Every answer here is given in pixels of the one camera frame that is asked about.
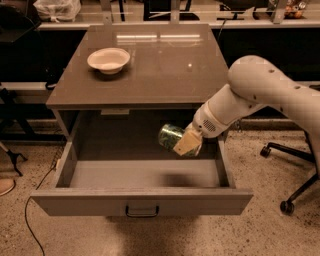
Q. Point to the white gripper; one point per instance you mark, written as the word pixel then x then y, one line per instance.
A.
pixel 206 122

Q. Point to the green soda can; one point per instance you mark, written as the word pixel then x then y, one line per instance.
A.
pixel 169 135

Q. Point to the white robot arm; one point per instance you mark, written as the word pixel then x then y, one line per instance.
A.
pixel 254 83

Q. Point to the open grey top drawer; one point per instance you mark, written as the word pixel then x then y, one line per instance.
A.
pixel 112 162

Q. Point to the grey drawer cabinet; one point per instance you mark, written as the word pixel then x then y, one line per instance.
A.
pixel 170 66

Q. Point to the white bowl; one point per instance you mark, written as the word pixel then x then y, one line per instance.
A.
pixel 108 61

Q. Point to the black office chair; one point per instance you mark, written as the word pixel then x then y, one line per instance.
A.
pixel 305 166

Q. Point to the fruit pile on shelf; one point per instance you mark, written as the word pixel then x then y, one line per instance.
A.
pixel 294 9

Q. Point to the long grey background bench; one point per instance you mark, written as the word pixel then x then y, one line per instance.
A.
pixel 35 60

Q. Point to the black stand leg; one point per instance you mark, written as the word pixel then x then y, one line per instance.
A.
pixel 13 157

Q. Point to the white plastic bag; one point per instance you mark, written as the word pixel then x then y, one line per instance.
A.
pixel 58 10

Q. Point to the black drawer handle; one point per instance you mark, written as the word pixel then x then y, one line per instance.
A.
pixel 142 213

